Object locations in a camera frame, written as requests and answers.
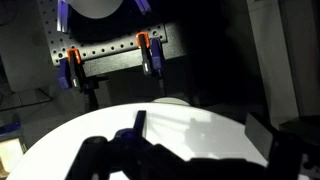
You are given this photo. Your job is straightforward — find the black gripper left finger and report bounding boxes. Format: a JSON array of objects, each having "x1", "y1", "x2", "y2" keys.
[{"x1": 65, "y1": 109, "x2": 188, "y2": 180}]

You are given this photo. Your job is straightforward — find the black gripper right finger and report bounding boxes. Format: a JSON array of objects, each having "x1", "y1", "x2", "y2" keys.
[{"x1": 244, "y1": 112, "x2": 320, "y2": 180}]

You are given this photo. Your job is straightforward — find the orange blue bar clamp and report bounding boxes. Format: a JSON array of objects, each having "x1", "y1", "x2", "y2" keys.
[
  {"x1": 57, "y1": 47, "x2": 89, "y2": 92},
  {"x1": 135, "y1": 31, "x2": 167, "y2": 98}
]

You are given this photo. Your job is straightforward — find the white upright panel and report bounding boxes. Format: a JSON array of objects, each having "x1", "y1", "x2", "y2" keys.
[{"x1": 246, "y1": 0, "x2": 300, "y2": 130}]

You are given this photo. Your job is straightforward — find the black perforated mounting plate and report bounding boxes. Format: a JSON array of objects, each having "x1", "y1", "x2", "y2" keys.
[{"x1": 36, "y1": 0, "x2": 188, "y2": 78}]

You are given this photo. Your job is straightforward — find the blue clamp bar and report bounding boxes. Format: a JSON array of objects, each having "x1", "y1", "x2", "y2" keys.
[
  {"x1": 134, "y1": 0, "x2": 152, "y2": 15},
  {"x1": 56, "y1": 0, "x2": 70, "y2": 34}
]

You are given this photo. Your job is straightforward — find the white round disc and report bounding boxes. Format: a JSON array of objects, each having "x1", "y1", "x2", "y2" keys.
[{"x1": 68, "y1": 0, "x2": 125, "y2": 20}]

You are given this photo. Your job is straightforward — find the small blue tool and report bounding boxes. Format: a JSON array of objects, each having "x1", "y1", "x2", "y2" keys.
[{"x1": 0, "y1": 121, "x2": 22, "y2": 135}]

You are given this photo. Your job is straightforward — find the small wooden box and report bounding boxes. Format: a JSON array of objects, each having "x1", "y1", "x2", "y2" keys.
[{"x1": 0, "y1": 137, "x2": 27, "y2": 176}]

